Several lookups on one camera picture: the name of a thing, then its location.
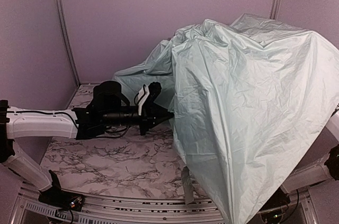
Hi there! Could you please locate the mint green folding umbrella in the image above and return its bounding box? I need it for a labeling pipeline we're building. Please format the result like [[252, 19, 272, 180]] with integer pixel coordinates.
[[113, 14, 338, 223]]

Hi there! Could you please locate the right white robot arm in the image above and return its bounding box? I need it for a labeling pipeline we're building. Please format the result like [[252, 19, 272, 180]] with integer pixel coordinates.
[[258, 146, 338, 223]]

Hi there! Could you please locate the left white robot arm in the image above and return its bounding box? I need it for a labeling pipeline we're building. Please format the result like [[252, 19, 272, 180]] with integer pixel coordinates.
[[1, 80, 174, 212]]

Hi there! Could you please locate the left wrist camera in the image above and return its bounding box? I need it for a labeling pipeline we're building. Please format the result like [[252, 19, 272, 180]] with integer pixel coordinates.
[[134, 82, 162, 109]]

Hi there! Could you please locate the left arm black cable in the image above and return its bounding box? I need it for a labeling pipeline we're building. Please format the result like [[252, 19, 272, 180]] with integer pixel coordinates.
[[5, 109, 77, 119]]

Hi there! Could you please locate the front aluminium rail base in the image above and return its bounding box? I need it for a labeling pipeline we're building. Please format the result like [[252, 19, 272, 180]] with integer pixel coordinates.
[[10, 178, 321, 224]]

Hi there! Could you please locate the left aluminium frame post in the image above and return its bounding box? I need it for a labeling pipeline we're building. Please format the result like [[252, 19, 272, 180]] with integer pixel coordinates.
[[56, 0, 81, 88]]

